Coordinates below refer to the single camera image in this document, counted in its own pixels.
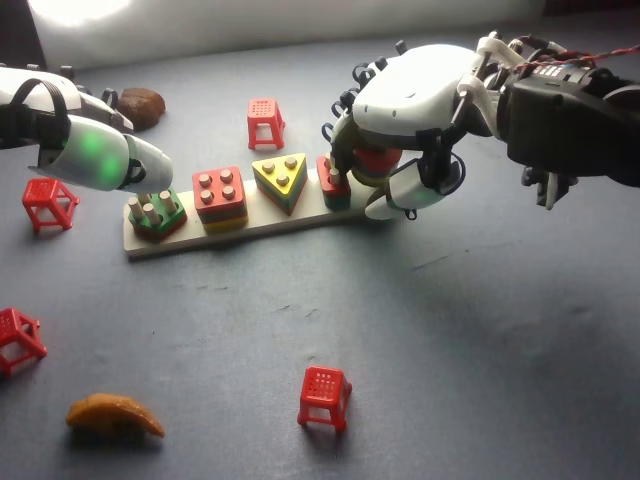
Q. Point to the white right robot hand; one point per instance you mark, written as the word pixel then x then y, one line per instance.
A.
pixel 415 85

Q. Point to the orange toy croissant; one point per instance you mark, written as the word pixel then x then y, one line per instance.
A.
pixel 110 410

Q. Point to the green pentagon block stack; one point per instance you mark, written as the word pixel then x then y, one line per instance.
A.
pixel 175 215

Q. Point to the stack of coloured rings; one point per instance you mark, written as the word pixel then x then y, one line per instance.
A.
pixel 375 162

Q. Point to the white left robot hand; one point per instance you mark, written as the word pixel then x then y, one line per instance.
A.
pixel 85 150

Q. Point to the grey table cloth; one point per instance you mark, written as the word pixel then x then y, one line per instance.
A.
pixel 450 375

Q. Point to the wooden peg sorting board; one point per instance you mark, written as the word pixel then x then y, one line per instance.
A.
pixel 270 230

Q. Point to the red oblong block stack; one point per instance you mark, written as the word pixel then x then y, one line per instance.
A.
pixel 335 200

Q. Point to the red square block stack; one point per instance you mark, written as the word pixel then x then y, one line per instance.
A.
pixel 220 215

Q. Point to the brown toy meat chunk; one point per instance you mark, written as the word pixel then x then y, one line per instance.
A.
pixel 145 107

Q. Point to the white backdrop sheet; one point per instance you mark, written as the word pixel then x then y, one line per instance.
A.
pixel 250 25

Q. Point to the yellow triangle block stack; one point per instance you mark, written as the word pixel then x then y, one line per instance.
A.
pixel 299 187

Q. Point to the red toy stool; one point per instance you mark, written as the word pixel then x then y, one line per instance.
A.
pixel 42 190
pixel 10 325
pixel 325 385
pixel 262 109

